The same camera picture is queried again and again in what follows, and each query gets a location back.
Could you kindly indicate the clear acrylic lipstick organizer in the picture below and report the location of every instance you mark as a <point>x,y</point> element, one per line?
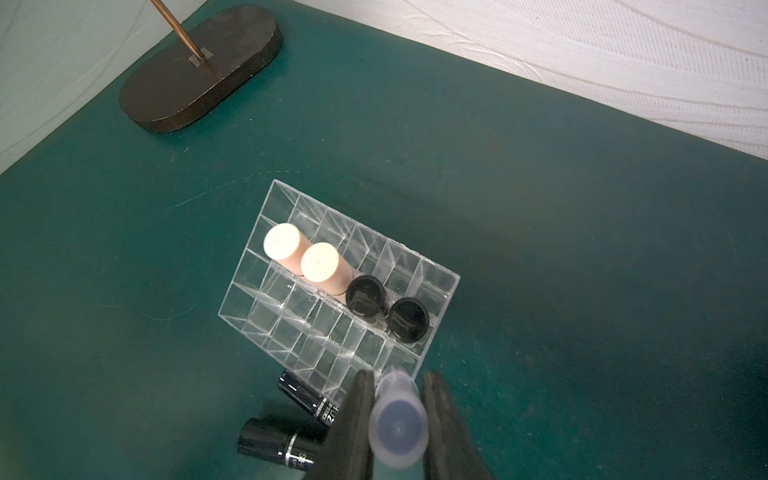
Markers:
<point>306,326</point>

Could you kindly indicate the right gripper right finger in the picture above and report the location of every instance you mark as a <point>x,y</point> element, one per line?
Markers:
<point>451,452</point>

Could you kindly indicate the black gold-band lipstick short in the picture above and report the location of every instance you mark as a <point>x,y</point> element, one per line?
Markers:
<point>366,298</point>

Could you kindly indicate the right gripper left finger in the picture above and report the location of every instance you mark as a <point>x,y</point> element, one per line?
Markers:
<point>346,452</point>

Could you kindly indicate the lilac lip gloss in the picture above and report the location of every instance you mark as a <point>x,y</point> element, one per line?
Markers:
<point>398,426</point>

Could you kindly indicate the copper wire stand black base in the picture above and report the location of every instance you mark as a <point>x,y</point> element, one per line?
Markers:
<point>188,78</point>

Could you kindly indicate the pink ombre lip gloss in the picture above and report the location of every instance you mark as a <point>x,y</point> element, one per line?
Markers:
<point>323,266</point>

